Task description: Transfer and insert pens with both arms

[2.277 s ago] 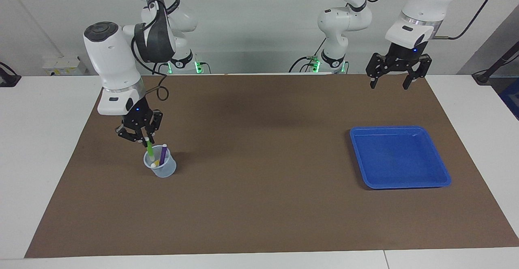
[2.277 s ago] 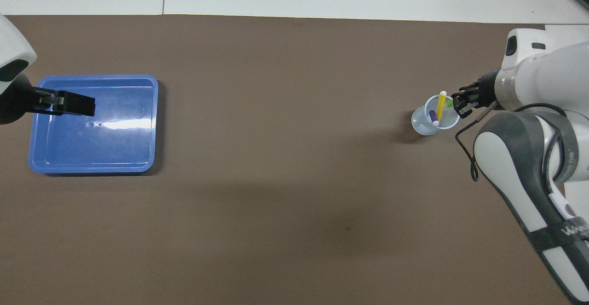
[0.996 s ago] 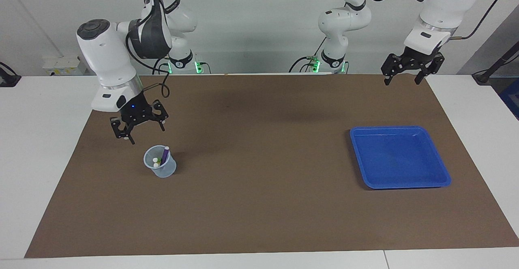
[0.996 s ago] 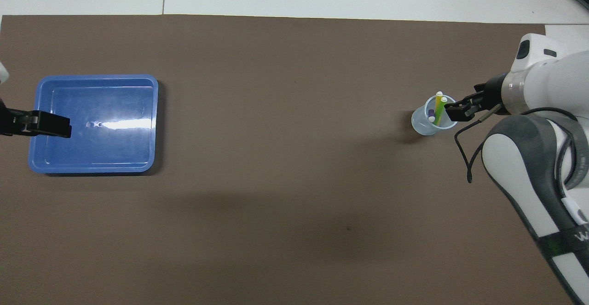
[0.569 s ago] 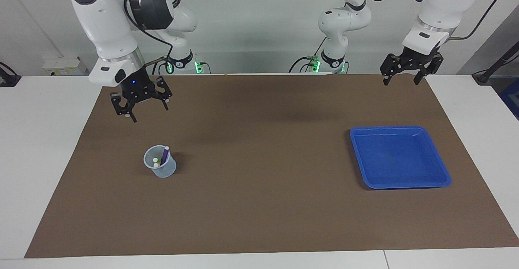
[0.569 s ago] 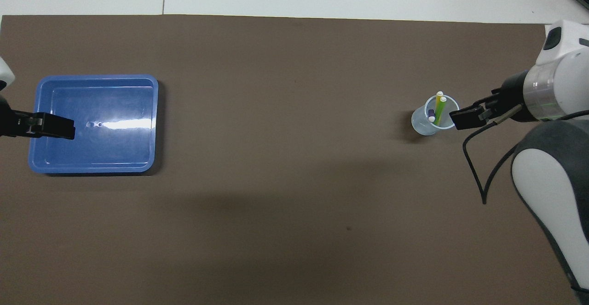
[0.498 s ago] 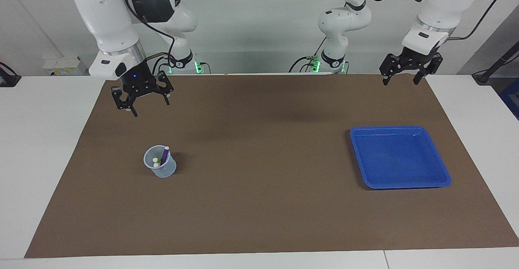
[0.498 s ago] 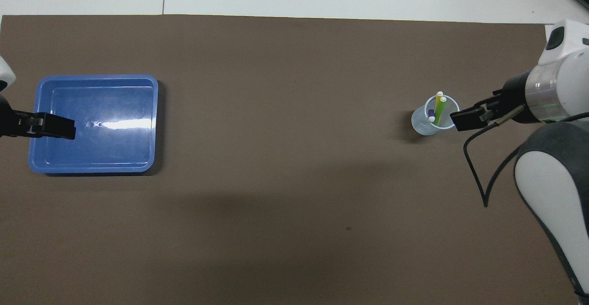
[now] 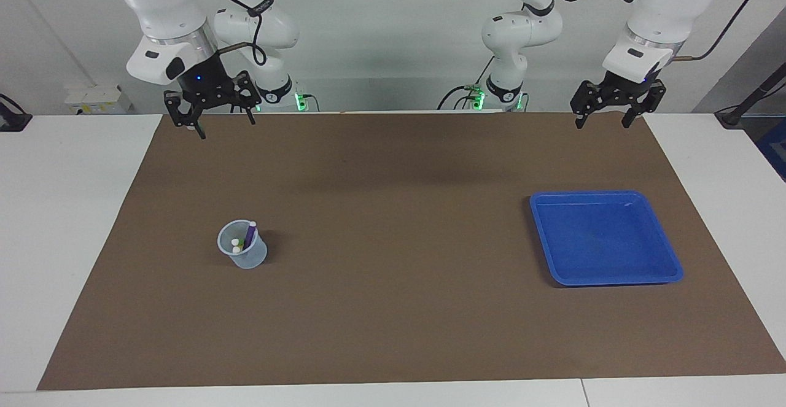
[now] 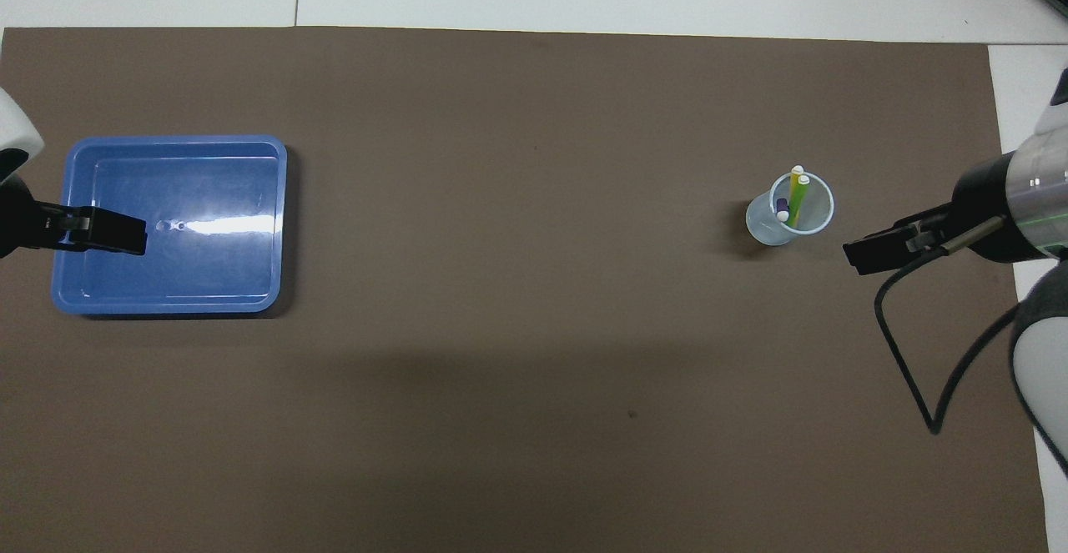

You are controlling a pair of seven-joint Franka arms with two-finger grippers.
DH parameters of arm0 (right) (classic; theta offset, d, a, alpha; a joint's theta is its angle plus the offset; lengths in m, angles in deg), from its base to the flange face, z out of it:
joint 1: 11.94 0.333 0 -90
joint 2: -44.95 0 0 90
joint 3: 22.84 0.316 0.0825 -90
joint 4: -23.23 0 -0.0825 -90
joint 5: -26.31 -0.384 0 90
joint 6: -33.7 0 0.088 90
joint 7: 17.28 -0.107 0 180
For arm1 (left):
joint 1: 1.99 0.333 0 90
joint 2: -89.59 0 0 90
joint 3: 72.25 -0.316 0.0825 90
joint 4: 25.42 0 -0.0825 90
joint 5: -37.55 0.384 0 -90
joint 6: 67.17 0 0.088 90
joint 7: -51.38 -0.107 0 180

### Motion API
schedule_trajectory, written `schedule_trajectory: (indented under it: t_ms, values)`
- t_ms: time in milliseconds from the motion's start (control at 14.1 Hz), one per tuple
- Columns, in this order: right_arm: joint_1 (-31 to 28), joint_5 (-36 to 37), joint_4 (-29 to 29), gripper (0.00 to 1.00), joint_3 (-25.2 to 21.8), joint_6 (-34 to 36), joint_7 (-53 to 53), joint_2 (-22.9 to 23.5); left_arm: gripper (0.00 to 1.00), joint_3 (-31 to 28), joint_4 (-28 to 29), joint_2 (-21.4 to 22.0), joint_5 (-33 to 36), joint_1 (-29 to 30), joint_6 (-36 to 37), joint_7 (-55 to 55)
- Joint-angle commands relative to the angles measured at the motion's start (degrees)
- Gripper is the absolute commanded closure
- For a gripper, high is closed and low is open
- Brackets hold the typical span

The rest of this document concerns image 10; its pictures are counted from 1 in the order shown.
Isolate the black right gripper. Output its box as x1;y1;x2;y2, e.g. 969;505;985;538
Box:
843;151;1017;276

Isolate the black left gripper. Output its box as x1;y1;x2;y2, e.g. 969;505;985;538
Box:
0;173;149;258

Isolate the green marker pen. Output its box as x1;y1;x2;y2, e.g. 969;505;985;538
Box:
788;174;812;229

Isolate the blue plastic tray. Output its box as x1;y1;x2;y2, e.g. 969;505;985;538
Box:
52;135;289;317

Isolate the translucent plastic cup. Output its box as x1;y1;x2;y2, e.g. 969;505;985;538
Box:
745;171;835;247

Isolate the brown table mat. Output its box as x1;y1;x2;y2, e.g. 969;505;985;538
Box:
0;26;1050;553

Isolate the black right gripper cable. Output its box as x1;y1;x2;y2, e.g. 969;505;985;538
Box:
874;218;1023;435

